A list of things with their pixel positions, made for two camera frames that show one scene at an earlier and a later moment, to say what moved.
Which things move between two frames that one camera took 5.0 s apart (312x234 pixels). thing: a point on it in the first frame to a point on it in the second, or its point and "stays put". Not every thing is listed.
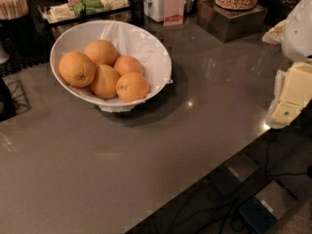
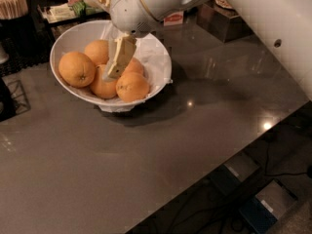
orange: (131, 87) stays put
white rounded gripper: (298, 33) to (129, 9)
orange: (101, 52) stays put
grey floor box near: (263, 210) stays put
